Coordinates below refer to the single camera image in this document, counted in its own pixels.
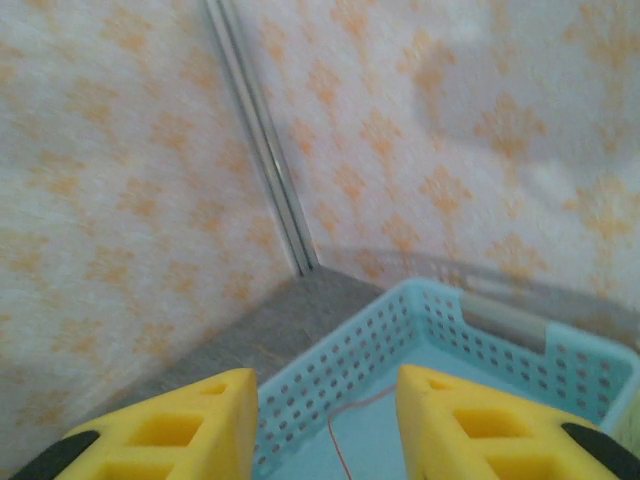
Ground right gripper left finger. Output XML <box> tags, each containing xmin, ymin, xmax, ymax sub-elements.
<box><xmin>9</xmin><ymin>368</ymin><xmax>259</xmax><ymax>480</ymax></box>

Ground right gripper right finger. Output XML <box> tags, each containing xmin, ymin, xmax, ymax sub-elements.
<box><xmin>397</xmin><ymin>364</ymin><xmax>640</xmax><ymax>480</ymax></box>

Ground aluminium frame post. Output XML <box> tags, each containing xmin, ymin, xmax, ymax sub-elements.
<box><xmin>202</xmin><ymin>0</ymin><xmax>321</xmax><ymax>279</ymax></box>

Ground thin red cable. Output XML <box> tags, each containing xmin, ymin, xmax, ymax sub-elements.
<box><xmin>327</xmin><ymin>387</ymin><xmax>401</xmax><ymax>480</ymax></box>

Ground blue plastic basket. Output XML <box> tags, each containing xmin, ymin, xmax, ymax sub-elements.
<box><xmin>252</xmin><ymin>277</ymin><xmax>640</xmax><ymax>480</ymax></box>

